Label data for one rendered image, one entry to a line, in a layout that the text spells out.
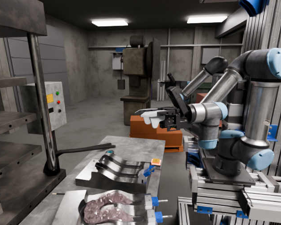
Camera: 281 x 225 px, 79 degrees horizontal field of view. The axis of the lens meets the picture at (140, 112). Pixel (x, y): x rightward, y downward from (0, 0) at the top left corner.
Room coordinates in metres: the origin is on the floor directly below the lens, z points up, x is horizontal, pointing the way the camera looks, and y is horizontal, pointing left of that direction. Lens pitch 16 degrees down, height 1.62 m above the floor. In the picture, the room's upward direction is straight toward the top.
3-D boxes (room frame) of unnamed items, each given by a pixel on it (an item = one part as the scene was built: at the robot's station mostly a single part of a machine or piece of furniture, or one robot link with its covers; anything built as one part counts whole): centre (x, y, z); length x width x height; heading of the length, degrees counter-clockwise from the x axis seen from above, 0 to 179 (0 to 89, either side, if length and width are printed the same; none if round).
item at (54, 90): (1.46, 0.83, 0.74); 0.30 x 0.22 x 1.47; 168
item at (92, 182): (1.11, 0.18, 0.87); 0.50 x 0.26 x 0.14; 78
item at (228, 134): (0.87, -0.50, 1.20); 0.13 x 0.12 x 0.14; 17
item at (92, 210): (0.75, 0.17, 0.90); 0.26 x 0.18 x 0.08; 96
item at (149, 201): (0.83, -0.09, 0.86); 0.13 x 0.05 x 0.05; 96
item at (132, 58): (4.72, 0.05, 1.19); 1.26 x 1.07 x 2.38; 170
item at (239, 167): (0.88, -0.50, 1.09); 0.15 x 0.15 x 0.10
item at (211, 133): (0.69, -0.28, 1.34); 0.11 x 0.08 x 0.11; 17
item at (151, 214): (0.72, -0.10, 0.86); 0.13 x 0.05 x 0.05; 96
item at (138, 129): (3.32, -0.29, 0.32); 1.15 x 0.92 x 0.64; 83
